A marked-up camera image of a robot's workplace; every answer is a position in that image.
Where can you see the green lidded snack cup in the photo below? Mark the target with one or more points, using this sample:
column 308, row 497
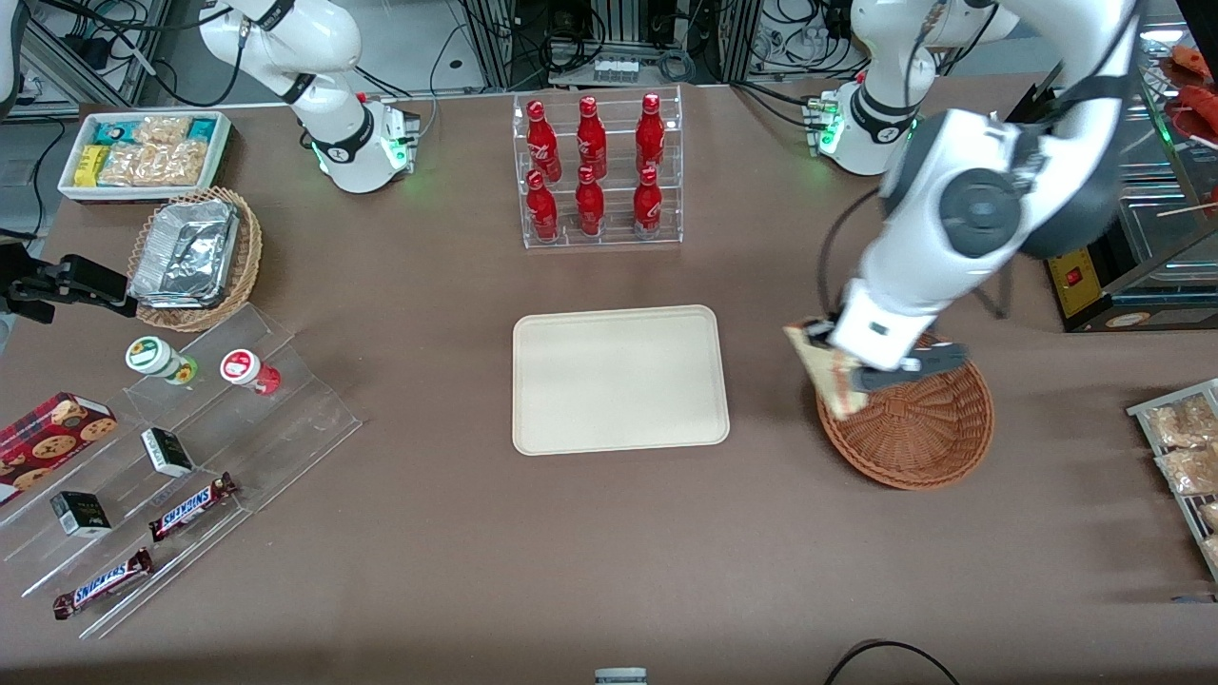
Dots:
column 152, row 356

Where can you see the stacked aluminium foil trays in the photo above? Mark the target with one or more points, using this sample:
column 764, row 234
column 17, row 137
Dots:
column 186, row 252

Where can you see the oval tan wicker basket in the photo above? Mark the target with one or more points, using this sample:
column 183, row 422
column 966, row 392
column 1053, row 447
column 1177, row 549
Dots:
column 249, row 257

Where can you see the orange fried food piece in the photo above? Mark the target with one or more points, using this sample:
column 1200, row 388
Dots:
column 1197, row 112
column 1191, row 62

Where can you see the small grey device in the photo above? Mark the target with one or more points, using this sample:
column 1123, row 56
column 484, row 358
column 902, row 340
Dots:
column 620, row 676

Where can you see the round brown wicker basket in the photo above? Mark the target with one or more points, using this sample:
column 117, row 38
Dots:
column 913, row 438

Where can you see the triangular sandwich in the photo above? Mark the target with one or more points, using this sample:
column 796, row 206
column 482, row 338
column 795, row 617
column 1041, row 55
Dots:
column 826, row 376

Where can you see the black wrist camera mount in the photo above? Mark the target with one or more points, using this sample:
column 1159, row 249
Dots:
column 24, row 309

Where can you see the clear acrylic bottle rack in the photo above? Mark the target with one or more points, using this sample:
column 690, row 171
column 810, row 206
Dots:
column 614, row 238

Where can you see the red plaid cookie box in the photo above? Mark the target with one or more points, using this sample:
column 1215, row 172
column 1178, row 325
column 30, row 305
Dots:
column 48, row 442

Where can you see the small black box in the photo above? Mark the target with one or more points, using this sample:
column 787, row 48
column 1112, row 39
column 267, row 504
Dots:
column 167, row 452
column 80, row 514

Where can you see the white power strip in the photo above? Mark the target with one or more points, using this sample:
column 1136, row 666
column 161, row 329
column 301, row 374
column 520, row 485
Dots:
column 616, row 68

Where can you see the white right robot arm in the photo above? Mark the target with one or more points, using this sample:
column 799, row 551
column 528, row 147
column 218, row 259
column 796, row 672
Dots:
column 328, row 105

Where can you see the brown Snickers bar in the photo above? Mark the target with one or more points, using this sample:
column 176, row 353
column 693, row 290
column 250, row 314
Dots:
column 103, row 583
column 190, row 507

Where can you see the yellow snack packet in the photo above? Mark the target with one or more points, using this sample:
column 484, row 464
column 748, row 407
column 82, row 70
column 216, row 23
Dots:
column 89, row 166

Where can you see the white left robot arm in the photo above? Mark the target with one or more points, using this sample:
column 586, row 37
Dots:
column 971, row 209

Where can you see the clear acrylic stepped stand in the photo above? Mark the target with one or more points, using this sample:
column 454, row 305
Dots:
column 285, row 438

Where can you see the cream plastic tray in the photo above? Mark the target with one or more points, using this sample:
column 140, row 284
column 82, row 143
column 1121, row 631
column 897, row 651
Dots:
column 618, row 381

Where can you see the clear bag of fried snacks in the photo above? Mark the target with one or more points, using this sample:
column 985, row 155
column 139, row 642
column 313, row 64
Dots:
column 1210, row 516
column 1212, row 552
column 1180, row 423
column 1189, row 471

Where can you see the red lidded snack cup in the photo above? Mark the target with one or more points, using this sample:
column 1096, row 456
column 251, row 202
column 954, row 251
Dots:
column 243, row 367

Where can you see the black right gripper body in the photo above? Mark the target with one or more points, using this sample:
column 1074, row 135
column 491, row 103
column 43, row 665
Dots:
column 59, row 280

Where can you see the black food warmer case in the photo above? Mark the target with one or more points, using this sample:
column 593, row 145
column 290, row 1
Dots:
column 1080, row 295

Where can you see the teal snack packet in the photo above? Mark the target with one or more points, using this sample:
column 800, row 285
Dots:
column 110, row 133
column 202, row 129

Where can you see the red cola bottle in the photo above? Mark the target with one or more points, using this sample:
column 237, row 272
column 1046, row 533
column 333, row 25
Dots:
column 647, row 205
column 591, row 138
column 589, row 205
column 650, row 133
column 541, row 209
column 541, row 138

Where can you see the white rectangular snack bin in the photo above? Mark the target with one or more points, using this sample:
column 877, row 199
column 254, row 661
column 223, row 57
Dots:
column 71, row 185

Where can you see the clear bag of crackers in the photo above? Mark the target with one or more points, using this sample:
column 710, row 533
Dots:
column 127, row 166
column 162, row 129
column 181, row 164

